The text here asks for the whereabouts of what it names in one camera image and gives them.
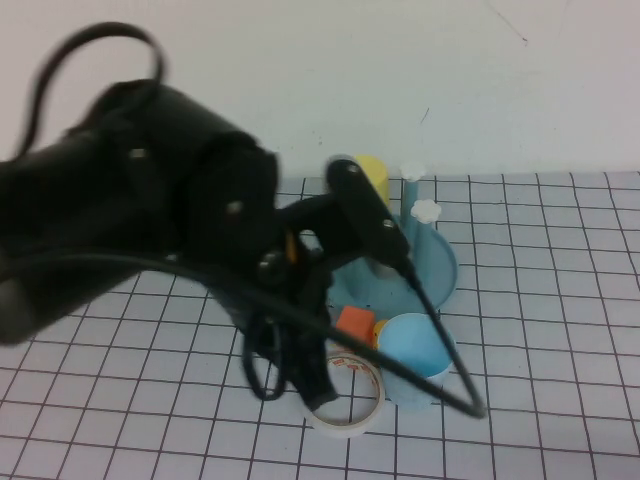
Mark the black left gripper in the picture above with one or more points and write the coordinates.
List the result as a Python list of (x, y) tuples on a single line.
[(270, 280)]

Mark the light blue plastic cup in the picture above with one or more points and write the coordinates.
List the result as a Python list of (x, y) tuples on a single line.
[(405, 340)]

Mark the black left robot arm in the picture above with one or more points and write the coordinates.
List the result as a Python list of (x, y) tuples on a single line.
[(100, 200)]

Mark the blue cup stand with posts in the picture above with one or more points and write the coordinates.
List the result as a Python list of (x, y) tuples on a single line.
[(440, 270)]

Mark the yellow plastic cup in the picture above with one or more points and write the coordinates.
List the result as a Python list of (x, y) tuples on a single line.
[(375, 172)]

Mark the orange cube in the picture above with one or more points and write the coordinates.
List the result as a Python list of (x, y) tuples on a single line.
[(352, 322)]

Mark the white tape roll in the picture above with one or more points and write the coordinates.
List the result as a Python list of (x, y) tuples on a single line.
[(345, 429)]

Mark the white checkered tablecloth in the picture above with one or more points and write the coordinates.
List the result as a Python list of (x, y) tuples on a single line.
[(525, 300)]

